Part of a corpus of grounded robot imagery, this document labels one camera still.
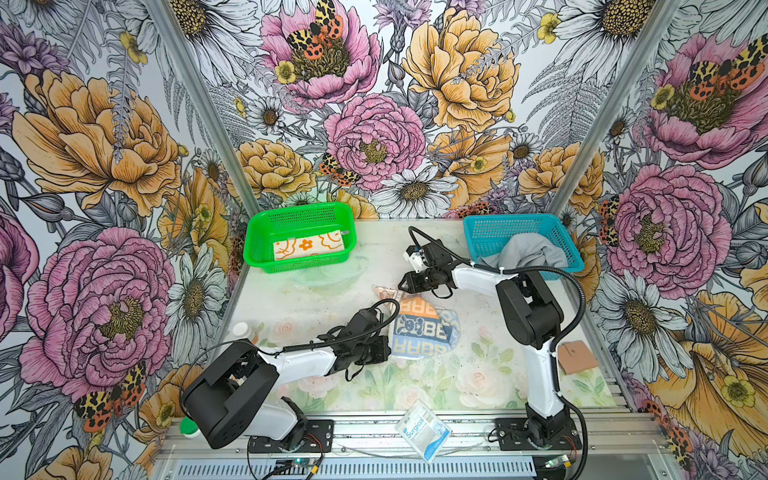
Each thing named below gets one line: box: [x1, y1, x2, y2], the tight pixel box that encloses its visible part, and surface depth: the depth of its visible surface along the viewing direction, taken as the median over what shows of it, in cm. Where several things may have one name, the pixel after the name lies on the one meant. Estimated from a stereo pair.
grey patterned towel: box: [373, 286, 461, 359], surface depth 91 cm
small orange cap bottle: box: [232, 322, 251, 338], surface depth 87 cm
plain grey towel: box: [478, 233, 569, 269], surface depth 107 cm
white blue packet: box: [394, 398, 452, 464], surface depth 76 cm
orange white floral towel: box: [273, 230, 345, 261], surface depth 114 cm
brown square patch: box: [558, 340, 598, 375], surface depth 89 cm
